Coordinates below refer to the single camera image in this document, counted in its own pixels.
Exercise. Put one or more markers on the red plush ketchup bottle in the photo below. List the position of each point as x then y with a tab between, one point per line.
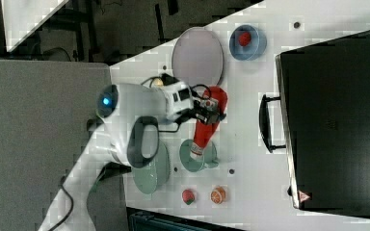
213	101

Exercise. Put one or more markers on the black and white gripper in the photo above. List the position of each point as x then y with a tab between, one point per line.
183	100

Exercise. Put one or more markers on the green mug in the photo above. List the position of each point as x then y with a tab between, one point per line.
193	162

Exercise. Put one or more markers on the blue cup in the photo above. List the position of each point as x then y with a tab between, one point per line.
254	50

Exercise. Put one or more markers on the silver toaster oven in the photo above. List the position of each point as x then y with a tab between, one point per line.
324	97

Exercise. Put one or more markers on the grey round plate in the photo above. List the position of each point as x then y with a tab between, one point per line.
197	57

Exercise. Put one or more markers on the red strawberry toy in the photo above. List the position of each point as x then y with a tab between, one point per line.
188	197

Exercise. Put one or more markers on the yellow plush banana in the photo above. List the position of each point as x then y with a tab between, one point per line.
157	83

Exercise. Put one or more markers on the orange slice toy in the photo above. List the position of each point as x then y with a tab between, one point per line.
218	195

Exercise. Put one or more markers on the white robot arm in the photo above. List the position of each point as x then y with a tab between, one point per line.
131	115

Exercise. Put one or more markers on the red strawberry in blue cup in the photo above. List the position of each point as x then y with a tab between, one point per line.
244	39

